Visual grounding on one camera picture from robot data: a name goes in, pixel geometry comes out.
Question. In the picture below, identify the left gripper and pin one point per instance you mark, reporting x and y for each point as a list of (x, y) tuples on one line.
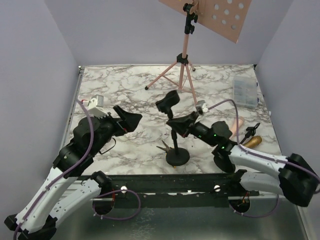
[(129, 124)]

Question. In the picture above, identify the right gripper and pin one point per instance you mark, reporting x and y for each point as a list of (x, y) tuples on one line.
[(188, 124)]

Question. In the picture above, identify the pink toy microphone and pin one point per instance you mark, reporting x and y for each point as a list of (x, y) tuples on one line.
[(237, 123)]

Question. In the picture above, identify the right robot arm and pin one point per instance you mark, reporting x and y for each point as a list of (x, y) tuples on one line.
[(289, 176)]

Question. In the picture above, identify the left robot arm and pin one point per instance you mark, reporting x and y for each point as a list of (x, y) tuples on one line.
[(41, 217)]

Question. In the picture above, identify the black mic stand front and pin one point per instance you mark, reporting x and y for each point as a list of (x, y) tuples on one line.
[(222, 152)]

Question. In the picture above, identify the clear plastic parts box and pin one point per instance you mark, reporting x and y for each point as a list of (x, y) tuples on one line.
[(245, 91)]

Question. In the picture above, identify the gold toy microphone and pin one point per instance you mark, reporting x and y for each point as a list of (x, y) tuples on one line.
[(253, 142)]

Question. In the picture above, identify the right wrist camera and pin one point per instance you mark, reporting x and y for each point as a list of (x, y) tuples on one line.
[(201, 107)]

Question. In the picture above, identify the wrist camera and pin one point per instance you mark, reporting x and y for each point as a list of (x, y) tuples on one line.
[(95, 105), (201, 107)]

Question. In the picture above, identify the yellow handled pliers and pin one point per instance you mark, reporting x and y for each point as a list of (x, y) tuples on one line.
[(170, 154)]

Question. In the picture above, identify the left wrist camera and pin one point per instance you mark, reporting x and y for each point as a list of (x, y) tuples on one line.
[(95, 105)]

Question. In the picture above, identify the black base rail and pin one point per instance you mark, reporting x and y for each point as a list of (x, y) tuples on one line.
[(177, 190)]

